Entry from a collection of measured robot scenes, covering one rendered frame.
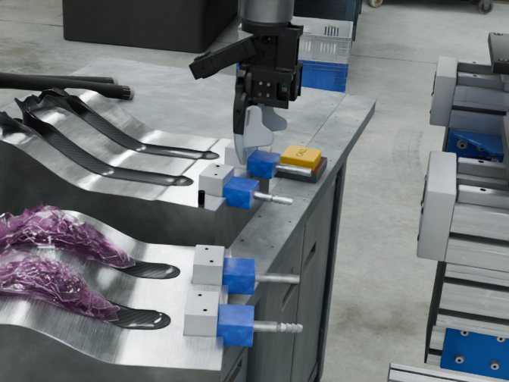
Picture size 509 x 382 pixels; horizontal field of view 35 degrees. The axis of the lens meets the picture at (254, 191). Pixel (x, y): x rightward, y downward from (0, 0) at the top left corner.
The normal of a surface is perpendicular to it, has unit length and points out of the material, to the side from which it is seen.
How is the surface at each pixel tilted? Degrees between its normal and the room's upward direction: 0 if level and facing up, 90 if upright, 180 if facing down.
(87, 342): 26
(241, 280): 90
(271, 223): 0
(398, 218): 0
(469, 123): 90
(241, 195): 90
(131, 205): 90
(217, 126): 0
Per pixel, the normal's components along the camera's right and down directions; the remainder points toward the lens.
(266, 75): -0.31, 0.38
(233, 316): 0.06, -0.91
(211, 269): -0.02, 0.41
